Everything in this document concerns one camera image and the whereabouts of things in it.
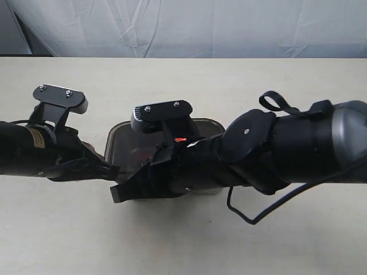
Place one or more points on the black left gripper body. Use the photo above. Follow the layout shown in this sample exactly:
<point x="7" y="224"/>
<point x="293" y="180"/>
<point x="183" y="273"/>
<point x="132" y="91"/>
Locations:
<point x="62" y="157"/>

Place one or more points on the left gripper orange black finger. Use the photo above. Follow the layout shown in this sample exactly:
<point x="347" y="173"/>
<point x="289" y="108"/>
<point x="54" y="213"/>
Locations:
<point x="105" y="171"/>

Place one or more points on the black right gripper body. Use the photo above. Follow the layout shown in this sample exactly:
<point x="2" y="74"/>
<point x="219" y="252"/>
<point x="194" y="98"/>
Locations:
<point x="191" y="166"/>

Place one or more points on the right gripper orange black finger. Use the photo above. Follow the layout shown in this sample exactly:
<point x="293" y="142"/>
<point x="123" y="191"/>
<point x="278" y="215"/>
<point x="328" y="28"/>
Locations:
<point x="138" y="185"/>

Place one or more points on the dark transparent lid orange seal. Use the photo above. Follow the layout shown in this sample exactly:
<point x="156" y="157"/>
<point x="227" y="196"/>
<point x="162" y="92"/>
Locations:
<point x="130" y="150"/>

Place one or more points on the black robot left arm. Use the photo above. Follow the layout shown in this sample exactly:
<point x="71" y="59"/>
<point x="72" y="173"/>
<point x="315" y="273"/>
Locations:
<point x="16" y="147"/>

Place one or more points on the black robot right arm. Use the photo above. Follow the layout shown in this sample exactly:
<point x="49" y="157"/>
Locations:
<point x="326" y="143"/>

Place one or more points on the white wrinkled backdrop curtain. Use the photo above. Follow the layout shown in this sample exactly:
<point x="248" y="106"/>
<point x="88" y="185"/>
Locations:
<point x="197" y="29"/>

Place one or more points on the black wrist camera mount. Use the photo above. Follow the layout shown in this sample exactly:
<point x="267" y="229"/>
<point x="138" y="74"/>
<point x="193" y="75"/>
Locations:
<point x="170" y="117"/>
<point x="55" y="104"/>

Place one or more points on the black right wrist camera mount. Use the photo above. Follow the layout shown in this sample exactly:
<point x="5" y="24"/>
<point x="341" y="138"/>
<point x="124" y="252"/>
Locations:
<point x="170" y="117"/>

